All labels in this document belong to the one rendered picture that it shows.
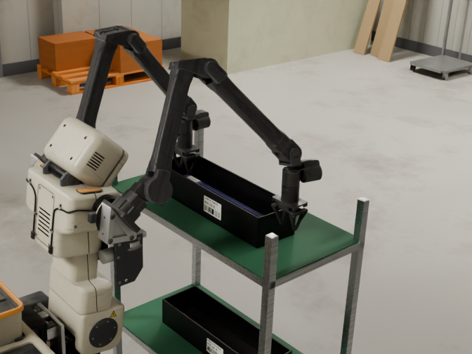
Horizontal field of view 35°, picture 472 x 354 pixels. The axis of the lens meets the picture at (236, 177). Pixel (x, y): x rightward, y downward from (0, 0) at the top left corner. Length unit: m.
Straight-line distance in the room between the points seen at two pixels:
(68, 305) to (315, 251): 0.81
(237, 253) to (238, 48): 5.54
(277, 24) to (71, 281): 6.09
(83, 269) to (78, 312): 0.14
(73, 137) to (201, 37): 5.89
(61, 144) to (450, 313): 2.45
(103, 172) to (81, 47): 5.32
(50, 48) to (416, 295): 4.50
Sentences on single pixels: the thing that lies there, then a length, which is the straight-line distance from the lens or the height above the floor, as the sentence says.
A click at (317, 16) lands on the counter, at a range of 8.64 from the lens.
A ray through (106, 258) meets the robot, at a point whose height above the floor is 0.99.
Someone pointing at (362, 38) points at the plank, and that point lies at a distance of 9.00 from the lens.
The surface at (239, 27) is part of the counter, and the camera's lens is 7.84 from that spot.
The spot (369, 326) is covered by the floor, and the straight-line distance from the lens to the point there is 3.89.
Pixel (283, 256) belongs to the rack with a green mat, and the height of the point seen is 0.95.
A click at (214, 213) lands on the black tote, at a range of 2.63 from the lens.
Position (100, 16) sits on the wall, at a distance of 8.23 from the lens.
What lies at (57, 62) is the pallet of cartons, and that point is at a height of 0.22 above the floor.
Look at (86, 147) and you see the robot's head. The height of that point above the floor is 1.35.
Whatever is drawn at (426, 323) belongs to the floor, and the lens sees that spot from 3.99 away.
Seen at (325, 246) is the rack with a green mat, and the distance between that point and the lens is 2.54.
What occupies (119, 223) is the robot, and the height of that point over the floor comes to 1.17.
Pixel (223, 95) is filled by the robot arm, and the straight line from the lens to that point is 2.26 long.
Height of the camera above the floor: 2.16
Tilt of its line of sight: 24 degrees down
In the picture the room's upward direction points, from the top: 2 degrees clockwise
